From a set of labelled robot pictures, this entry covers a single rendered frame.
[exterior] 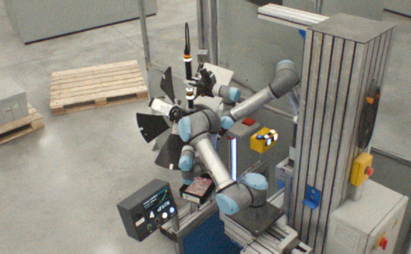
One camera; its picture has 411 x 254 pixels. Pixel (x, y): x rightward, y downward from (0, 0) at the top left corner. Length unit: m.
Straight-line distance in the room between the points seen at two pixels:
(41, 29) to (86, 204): 4.56
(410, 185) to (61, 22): 6.49
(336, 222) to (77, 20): 6.74
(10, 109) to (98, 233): 2.10
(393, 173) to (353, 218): 0.98
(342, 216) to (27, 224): 2.82
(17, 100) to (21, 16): 2.90
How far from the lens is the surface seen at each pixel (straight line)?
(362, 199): 2.13
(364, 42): 1.63
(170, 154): 2.73
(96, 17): 8.20
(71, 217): 3.95
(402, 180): 2.96
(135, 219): 2.04
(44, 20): 7.95
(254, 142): 2.73
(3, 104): 5.18
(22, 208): 4.22
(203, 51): 3.16
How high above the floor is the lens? 2.61
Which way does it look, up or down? 33 degrees down
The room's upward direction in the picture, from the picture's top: 3 degrees counter-clockwise
